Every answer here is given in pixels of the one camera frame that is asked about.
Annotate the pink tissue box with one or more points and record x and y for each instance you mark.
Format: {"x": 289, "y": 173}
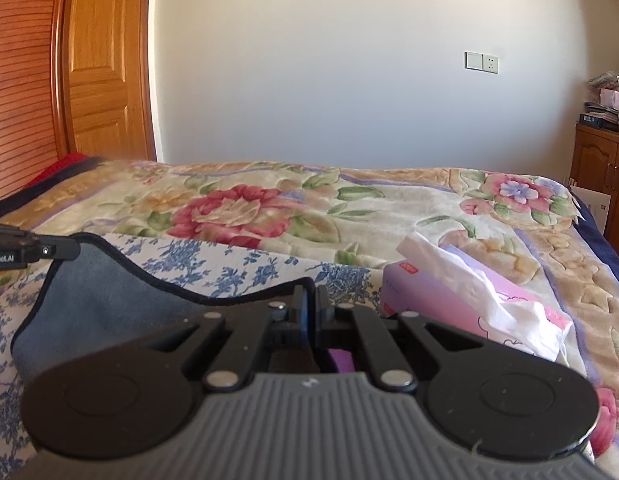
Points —
{"x": 439, "y": 305}

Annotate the pile of pink packages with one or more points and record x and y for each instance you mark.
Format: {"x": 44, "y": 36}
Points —
{"x": 614, "y": 95}

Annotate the floral plush blanket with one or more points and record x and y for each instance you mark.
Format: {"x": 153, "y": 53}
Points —
{"x": 369, "y": 200}

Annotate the grey-blue towel with dark edge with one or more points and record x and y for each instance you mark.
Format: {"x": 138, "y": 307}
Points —
{"x": 114, "y": 295}

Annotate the wooden panel door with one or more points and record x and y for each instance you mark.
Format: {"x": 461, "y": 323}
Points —
{"x": 107, "y": 60}

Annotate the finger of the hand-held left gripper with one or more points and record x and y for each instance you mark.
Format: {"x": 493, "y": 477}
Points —
{"x": 54, "y": 248}

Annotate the white wall switch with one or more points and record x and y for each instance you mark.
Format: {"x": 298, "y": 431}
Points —
{"x": 473, "y": 61}

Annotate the white blue floral bed sheet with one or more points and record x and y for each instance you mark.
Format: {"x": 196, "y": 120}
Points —
{"x": 184, "y": 255}

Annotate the stack of books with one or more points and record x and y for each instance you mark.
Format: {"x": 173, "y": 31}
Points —
{"x": 599, "y": 119}

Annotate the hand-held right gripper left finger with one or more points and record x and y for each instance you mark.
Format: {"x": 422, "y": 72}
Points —
{"x": 302, "y": 312}

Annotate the white cardboard sheet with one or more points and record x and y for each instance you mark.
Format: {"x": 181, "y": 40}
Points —
{"x": 592, "y": 207}

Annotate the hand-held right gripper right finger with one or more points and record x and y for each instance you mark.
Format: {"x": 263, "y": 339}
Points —
{"x": 325, "y": 312}

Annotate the white wall socket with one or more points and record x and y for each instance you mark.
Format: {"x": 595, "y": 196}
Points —
{"x": 490, "y": 63}

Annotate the wooden cabinet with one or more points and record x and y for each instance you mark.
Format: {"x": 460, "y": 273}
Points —
{"x": 599, "y": 170}

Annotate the red cloth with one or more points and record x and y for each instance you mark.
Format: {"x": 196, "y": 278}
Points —
{"x": 64, "y": 165}

